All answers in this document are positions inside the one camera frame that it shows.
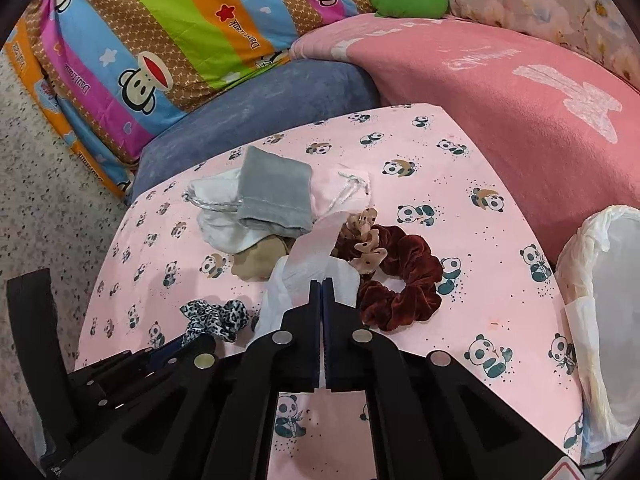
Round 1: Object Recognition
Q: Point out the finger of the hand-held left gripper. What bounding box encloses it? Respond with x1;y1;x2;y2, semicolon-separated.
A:
112;341;193;371
67;360;168;413

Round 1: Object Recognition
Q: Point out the beige polka dot scrunchie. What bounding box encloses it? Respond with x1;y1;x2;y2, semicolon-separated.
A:
340;207;389;275

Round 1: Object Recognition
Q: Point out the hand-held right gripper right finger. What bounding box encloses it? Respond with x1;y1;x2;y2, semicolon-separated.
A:
321;277;568;480

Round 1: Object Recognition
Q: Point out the pink blanket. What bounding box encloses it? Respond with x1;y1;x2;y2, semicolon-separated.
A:
290;12;640;267

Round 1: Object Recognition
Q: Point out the leopard print scrunchie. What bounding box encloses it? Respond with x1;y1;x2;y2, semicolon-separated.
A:
180;299;249;347

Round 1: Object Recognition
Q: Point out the pink drawstring pouch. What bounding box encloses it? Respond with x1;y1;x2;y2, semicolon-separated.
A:
310;164;373;222

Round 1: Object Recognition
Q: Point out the grey velvet pouch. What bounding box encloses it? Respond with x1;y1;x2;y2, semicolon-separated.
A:
236;146;315;235

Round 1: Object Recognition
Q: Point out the blue cushion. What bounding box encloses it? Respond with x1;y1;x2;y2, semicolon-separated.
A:
125;59;381;206

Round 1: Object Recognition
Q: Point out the beige knotted stocking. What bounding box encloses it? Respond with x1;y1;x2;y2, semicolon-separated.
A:
231;234;299;282

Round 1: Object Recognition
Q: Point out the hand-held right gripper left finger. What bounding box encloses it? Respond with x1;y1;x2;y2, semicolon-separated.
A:
62;280;322;480

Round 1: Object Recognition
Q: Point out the maroon velvet scrunchie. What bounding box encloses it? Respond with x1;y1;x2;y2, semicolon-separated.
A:
332;225;445;332

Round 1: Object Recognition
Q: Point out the striped cartoon quilt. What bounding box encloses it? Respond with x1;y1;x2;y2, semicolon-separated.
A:
5;0;381;198

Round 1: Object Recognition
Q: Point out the pink panda print cloth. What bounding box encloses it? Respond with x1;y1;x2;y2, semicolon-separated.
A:
75;103;586;480

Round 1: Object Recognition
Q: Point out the white drawstring pouch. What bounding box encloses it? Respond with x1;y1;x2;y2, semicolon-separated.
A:
186;170;296;253

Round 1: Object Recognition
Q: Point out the bin with white bag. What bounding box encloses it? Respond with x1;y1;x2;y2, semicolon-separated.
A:
556;205;640;453

